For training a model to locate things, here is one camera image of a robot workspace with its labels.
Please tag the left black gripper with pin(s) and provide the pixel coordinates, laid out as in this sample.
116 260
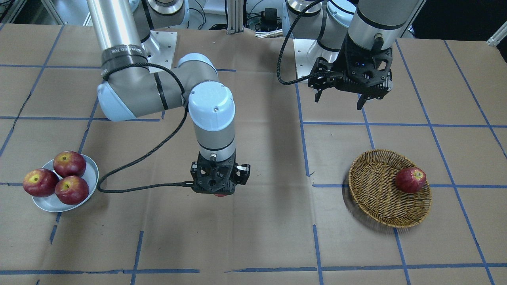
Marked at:
341 60

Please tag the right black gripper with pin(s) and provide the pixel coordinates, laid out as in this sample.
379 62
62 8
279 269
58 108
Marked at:
242 174

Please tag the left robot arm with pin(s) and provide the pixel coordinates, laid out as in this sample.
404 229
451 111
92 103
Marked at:
329 21

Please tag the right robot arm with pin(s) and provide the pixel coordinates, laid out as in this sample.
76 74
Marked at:
138 82

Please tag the woven wicker basket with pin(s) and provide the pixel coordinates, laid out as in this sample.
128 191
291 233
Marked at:
371 182

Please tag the dark red apple in basket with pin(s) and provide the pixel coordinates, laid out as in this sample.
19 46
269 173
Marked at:
410 180

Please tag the plate apple near centre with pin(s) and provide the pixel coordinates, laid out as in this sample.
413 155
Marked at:
72 190

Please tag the plate apple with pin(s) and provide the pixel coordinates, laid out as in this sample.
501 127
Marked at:
40 182
69 163
72 190

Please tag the plate apple front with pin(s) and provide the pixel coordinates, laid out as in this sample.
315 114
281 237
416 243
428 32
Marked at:
69 163

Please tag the plate apple far side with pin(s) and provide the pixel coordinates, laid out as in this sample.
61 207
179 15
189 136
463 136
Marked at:
40 182

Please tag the black power adapter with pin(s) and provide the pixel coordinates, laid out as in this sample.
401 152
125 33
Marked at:
269 17

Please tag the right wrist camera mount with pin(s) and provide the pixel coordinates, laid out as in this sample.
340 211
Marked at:
212 178

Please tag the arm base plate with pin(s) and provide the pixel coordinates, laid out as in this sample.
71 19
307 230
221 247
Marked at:
308 50
160 48

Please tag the aluminium frame post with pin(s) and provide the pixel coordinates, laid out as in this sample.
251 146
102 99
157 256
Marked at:
235 16

